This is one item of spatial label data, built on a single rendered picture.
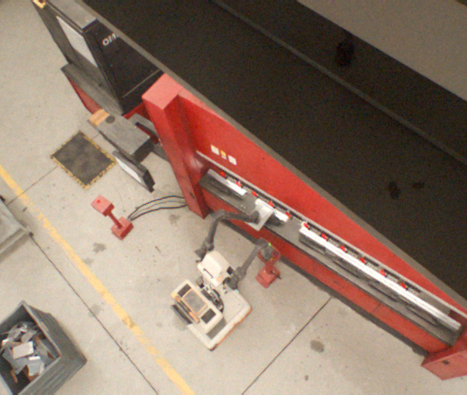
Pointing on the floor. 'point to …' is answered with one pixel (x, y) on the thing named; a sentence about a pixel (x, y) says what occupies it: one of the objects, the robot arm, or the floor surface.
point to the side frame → (464, 351)
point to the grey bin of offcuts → (30, 352)
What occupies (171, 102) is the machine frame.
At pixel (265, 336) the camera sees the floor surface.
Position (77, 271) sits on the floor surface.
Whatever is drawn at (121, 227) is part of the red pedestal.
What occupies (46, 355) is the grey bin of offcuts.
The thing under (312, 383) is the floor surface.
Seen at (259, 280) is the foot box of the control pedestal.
